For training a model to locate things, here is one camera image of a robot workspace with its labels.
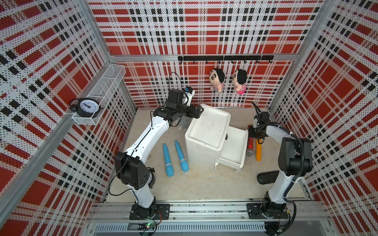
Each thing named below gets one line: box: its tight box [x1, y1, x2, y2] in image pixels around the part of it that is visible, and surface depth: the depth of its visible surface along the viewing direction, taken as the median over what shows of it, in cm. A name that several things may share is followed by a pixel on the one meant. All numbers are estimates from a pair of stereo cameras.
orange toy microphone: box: [255, 138, 263, 162], surface depth 95 cm
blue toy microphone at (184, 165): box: [174, 139, 190, 173], surface depth 91 cm
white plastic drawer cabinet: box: [185, 103, 231, 171], surface depth 80 cm
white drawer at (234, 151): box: [214, 125, 249, 174], surface depth 88 cm
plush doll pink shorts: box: [232, 68, 248, 95], surface depth 97 cm
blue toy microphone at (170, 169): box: [162, 143, 174, 178], surface depth 90 cm
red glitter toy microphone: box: [246, 124, 255, 157], surface depth 92 cm
